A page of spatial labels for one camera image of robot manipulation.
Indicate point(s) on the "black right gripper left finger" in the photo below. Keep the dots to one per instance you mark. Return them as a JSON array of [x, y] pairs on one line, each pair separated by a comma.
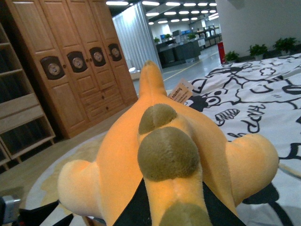
[[137, 212]]

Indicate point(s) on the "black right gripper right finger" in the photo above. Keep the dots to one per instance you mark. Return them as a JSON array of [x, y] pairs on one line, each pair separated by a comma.
[[219, 214]]

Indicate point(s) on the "orange plush dinosaur toy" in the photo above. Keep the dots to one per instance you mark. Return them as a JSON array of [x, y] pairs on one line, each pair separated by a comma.
[[175, 149]]

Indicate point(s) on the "round cream yellow rug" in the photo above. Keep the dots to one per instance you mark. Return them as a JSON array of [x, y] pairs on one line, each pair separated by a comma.
[[44, 190]]

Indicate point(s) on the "black and white patterned duvet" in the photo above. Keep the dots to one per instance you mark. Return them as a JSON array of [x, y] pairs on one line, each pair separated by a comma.
[[252, 97]]

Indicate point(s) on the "white toy hang tag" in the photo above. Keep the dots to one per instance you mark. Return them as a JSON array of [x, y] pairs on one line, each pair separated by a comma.
[[182, 92]]

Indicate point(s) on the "light wooden open shelf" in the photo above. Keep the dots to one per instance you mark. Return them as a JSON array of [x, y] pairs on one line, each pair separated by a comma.
[[23, 123]]

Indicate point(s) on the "potted green plant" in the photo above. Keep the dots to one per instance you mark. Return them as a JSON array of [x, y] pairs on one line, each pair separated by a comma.
[[257, 51], [286, 45], [231, 56]]

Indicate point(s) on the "red sign stand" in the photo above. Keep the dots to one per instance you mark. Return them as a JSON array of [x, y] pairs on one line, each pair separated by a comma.
[[221, 52]]

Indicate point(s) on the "large wooden wardrobe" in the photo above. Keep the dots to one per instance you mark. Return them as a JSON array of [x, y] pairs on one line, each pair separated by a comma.
[[73, 48]]

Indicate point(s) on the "white corrugated partition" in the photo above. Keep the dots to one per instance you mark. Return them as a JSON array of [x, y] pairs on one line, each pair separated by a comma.
[[135, 37]]

